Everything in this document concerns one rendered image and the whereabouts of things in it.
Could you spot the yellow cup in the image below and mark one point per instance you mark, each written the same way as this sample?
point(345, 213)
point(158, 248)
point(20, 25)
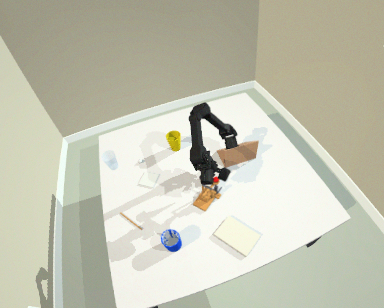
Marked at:
point(174, 140)

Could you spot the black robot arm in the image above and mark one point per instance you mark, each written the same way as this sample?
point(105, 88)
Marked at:
point(198, 153)

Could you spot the blue mug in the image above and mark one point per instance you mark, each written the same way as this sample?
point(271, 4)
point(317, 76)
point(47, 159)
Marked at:
point(171, 240)

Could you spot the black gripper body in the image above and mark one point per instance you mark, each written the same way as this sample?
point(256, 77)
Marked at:
point(223, 173)

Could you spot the clear plastic cup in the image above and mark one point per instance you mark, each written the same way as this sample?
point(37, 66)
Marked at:
point(109, 158)

